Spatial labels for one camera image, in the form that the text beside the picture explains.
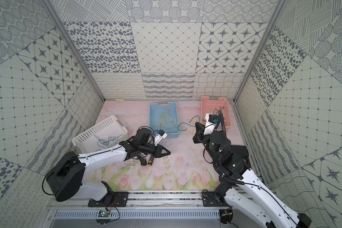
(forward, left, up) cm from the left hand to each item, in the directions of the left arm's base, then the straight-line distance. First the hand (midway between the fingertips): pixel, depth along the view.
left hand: (172, 156), depth 75 cm
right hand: (+9, -12, +17) cm, 23 cm away
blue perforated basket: (+37, +8, -13) cm, 40 cm away
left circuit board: (-25, +35, -16) cm, 46 cm away
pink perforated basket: (+48, -31, -10) cm, 58 cm away
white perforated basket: (+21, +46, -11) cm, 52 cm away
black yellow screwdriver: (+2, +14, -12) cm, 18 cm away
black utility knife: (+1, +18, -13) cm, 22 cm away
